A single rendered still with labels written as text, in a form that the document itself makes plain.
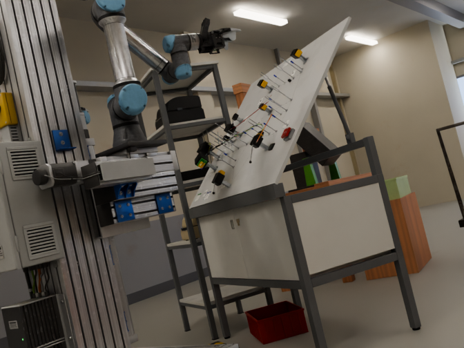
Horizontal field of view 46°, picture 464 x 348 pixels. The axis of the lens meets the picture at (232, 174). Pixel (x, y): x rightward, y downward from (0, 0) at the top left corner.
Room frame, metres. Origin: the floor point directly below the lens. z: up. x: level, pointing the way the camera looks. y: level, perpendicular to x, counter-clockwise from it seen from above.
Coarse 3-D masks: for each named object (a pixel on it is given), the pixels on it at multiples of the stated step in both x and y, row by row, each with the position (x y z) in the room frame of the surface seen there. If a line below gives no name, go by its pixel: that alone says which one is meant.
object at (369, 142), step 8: (352, 136) 2.94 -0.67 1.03; (352, 144) 2.92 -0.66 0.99; (360, 144) 2.87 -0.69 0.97; (368, 144) 2.81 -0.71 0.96; (328, 152) 3.13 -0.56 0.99; (336, 152) 3.06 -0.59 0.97; (344, 152) 3.00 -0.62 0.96; (368, 152) 2.83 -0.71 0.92; (376, 152) 2.82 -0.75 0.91; (304, 160) 3.36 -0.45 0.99; (312, 160) 3.29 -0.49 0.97; (320, 160) 3.24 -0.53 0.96; (368, 160) 2.84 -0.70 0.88; (376, 160) 2.82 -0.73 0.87; (288, 168) 3.55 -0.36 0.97; (376, 168) 2.81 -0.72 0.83
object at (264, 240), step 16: (240, 208) 3.00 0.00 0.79; (256, 208) 2.83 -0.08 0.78; (272, 208) 2.68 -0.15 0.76; (240, 224) 3.04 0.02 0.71; (256, 224) 2.87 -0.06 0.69; (272, 224) 2.72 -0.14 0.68; (240, 240) 3.09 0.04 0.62; (256, 240) 2.91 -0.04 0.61; (272, 240) 2.75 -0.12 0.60; (288, 240) 2.61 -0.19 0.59; (256, 256) 2.95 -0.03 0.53; (272, 256) 2.79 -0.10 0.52; (288, 256) 2.65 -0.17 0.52; (256, 272) 2.99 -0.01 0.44; (272, 272) 2.83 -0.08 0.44; (288, 272) 2.68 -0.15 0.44
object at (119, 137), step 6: (114, 126) 2.35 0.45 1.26; (120, 126) 2.33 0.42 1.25; (126, 126) 2.33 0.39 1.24; (132, 126) 2.34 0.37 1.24; (138, 126) 2.36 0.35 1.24; (114, 132) 2.35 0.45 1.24; (120, 132) 2.32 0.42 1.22; (126, 132) 2.33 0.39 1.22; (132, 132) 2.32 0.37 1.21; (138, 132) 2.34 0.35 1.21; (114, 138) 2.34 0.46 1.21; (120, 138) 2.32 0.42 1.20; (126, 138) 2.32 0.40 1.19; (132, 138) 2.31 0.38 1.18; (138, 138) 2.33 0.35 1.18; (144, 138) 2.36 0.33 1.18; (114, 144) 2.34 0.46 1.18
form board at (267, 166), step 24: (312, 48) 3.10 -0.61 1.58; (336, 48) 2.78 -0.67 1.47; (288, 72) 3.26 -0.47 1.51; (312, 72) 2.88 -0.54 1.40; (264, 96) 3.44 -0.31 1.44; (288, 96) 3.03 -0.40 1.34; (312, 96) 2.70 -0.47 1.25; (264, 120) 3.18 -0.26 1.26; (240, 144) 3.35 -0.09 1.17; (288, 144) 2.65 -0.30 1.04; (240, 168) 3.10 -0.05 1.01; (264, 168) 2.76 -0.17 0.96; (216, 192) 3.27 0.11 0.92; (240, 192) 2.90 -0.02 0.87
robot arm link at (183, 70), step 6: (174, 54) 2.35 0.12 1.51; (180, 54) 2.34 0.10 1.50; (186, 54) 2.36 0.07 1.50; (174, 60) 2.35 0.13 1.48; (180, 60) 2.34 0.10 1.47; (186, 60) 2.35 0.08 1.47; (174, 66) 2.36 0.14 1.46; (180, 66) 2.34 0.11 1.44; (186, 66) 2.35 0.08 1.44; (174, 72) 2.39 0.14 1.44; (180, 72) 2.35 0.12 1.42; (186, 72) 2.35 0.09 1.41; (180, 78) 2.38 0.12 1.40; (186, 78) 2.40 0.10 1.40
